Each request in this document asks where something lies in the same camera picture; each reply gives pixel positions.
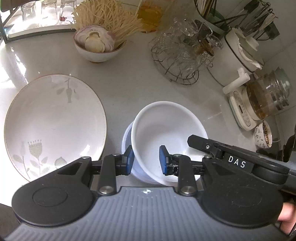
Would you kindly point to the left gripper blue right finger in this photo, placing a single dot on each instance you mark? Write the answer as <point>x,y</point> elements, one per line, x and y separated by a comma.
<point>184,168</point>

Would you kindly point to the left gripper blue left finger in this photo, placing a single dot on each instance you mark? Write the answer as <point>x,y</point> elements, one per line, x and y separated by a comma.
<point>110,167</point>

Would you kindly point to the small white ceramic bowl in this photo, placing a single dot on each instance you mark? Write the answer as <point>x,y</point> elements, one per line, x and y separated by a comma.
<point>162,123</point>

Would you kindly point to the person's right hand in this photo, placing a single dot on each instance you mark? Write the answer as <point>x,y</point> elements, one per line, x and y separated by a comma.
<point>287,217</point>

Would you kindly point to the small patterned bowl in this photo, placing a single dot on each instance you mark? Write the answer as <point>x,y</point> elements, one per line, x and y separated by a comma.
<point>263,136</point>

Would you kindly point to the glass kettle on base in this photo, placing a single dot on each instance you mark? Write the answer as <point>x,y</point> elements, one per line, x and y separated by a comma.
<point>255,97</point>

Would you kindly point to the bowl with onion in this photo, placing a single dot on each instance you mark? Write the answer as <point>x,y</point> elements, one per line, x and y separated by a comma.
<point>96,44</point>

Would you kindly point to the white electric cooker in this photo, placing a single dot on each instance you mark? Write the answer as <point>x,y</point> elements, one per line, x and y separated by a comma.
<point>238,52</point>

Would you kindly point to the enoki mushroom bunch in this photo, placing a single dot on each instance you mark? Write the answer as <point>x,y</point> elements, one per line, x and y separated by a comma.
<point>109,14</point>

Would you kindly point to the hanging utensil rack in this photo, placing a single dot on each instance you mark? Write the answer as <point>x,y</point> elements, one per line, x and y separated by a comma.
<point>255,19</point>

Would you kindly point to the red-lid plastic jar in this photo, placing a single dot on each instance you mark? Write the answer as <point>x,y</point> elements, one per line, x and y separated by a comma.
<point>150,12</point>

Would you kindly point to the drinking glass right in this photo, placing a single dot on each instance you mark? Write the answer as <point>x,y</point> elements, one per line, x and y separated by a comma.
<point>66,10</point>

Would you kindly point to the drinking glass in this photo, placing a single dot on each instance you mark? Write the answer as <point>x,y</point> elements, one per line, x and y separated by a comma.
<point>49,8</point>
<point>66,10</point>
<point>28,10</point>

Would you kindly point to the chopstick holder with chopsticks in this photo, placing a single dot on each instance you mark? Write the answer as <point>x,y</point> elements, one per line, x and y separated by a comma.
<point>206,11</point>

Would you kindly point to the drinking glass middle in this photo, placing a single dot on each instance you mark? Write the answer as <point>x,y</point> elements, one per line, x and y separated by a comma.
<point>49,8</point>

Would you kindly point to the black dish rack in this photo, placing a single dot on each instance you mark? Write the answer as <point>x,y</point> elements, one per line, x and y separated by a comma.
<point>14,28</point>

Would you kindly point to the drinking glass left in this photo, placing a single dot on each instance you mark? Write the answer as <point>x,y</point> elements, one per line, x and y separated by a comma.
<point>28,10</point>

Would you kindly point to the wire rack with glass cups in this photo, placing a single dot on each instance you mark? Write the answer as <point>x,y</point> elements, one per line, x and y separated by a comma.
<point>183,49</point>

